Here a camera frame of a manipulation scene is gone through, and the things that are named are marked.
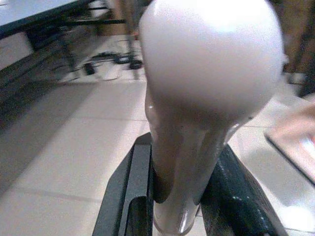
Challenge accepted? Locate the brown wooden cabinet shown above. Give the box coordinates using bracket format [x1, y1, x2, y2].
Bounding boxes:
[273, 0, 315, 96]

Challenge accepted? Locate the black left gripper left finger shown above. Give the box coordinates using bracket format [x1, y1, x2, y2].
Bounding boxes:
[92, 132, 155, 236]

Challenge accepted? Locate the white plastic broom handle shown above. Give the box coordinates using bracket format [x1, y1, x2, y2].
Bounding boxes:
[138, 0, 286, 235]

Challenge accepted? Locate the black cable on floor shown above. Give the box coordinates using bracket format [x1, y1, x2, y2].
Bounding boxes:
[83, 50, 145, 74]

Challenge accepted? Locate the white dustpan with black rim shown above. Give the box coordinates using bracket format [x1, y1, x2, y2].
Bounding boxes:
[264, 98, 315, 185]

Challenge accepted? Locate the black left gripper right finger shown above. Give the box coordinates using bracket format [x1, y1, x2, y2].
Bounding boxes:
[196, 141, 289, 236]

